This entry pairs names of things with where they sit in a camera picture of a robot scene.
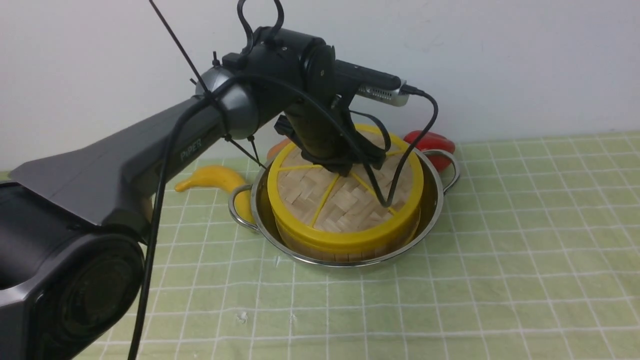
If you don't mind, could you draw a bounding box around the black camera cable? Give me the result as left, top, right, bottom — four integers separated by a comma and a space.
127, 0, 440, 360

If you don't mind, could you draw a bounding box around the green checkered tablecloth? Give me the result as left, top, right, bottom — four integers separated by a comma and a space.
0, 131, 640, 360

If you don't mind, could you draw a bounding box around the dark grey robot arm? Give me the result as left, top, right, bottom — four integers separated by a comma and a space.
0, 27, 403, 360

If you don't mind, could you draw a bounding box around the orange plastic vegetable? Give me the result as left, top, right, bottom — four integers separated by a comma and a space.
266, 137, 291, 160

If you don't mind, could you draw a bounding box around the yellow bamboo steamer basket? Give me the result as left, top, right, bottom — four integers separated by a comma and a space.
276, 210, 421, 263

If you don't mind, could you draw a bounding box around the red plastic bell pepper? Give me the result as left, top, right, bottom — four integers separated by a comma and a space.
403, 130, 457, 173

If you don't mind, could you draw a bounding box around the stainless steel pot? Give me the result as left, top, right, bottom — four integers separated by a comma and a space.
227, 149, 461, 269

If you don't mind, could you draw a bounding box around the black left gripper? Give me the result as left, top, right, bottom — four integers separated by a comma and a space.
274, 95, 387, 177

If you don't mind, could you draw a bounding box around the yellow plastic banana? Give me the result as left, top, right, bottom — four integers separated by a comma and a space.
174, 165, 256, 224

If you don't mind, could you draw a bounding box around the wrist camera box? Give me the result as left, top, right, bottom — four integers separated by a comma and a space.
334, 60, 410, 107

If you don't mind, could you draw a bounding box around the yellow woven steamer lid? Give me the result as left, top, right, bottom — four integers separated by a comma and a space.
266, 134, 425, 253

